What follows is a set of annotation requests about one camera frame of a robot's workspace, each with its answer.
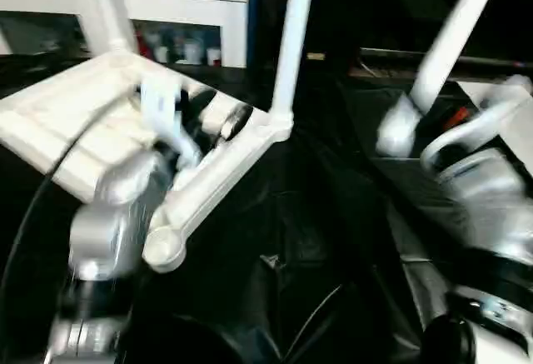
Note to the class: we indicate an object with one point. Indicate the white plastic table leg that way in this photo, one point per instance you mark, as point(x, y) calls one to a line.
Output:
point(108, 6)
point(445, 47)
point(293, 39)

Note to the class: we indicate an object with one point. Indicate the white glass-door cabinet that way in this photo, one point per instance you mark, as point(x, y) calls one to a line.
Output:
point(183, 2)

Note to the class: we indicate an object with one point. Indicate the black metal rail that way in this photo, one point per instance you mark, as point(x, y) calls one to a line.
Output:
point(475, 60)

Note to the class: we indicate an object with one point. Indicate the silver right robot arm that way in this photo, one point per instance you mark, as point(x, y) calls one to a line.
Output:
point(491, 231)

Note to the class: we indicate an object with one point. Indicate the white plastic table top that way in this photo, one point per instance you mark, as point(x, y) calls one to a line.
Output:
point(83, 114)

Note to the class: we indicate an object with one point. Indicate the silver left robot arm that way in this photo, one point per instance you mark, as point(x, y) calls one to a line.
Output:
point(108, 231)

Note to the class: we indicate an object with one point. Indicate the black mat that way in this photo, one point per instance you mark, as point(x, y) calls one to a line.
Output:
point(316, 239)

